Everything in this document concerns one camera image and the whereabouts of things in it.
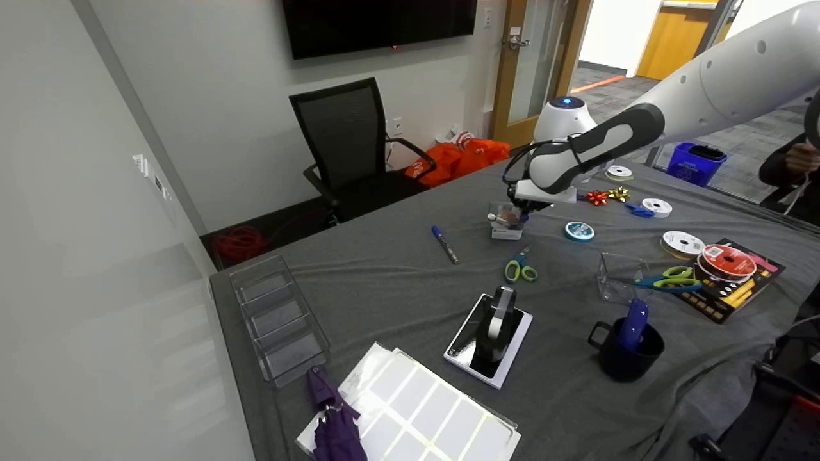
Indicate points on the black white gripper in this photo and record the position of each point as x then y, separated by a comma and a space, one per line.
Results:
541, 176

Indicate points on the blue marker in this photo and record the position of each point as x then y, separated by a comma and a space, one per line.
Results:
633, 323
437, 232

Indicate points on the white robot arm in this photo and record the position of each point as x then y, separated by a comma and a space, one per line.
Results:
727, 85

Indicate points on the blue marker on table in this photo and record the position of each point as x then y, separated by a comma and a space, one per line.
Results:
437, 232

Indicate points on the white round speaker device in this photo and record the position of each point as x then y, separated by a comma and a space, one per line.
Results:
561, 120

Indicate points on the colourful toy pieces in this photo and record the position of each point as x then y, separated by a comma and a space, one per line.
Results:
606, 196

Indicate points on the small grey box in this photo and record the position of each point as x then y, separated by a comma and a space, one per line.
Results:
502, 232

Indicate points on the teal round tin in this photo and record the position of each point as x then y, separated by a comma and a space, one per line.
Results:
579, 232

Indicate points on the orange bag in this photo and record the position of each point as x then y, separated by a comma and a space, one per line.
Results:
456, 159

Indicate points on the white tape roll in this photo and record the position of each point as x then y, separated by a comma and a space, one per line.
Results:
656, 205

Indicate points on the clear square plastic case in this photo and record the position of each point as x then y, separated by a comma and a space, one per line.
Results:
615, 278

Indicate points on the blue plastic bin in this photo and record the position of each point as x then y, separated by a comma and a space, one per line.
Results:
696, 163

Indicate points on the black white tape dispenser box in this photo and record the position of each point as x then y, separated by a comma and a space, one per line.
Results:
491, 336

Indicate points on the white ribbon spool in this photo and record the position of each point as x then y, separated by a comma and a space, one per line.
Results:
680, 241

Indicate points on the grey table cloth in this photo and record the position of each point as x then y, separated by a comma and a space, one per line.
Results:
384, 281

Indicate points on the green scissors on card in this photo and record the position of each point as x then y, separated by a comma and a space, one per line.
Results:
671, 281

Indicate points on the black office chair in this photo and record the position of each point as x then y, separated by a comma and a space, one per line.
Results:
346, 136

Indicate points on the black mug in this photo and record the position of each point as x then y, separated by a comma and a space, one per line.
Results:
619, 362

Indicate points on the red ribbon spool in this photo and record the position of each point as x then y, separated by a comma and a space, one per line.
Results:
724, 262

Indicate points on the black printed card package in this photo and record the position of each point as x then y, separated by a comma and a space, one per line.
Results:
719, 301

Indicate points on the clear plastic tray organizer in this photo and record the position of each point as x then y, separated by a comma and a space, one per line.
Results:
283, 328

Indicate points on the purple glove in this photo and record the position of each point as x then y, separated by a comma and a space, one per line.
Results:
336, 435

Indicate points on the blue green handled scissors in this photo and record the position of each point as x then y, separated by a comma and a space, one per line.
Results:
518, 271

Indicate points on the wall television screen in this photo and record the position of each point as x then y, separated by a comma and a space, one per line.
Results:
336, 26

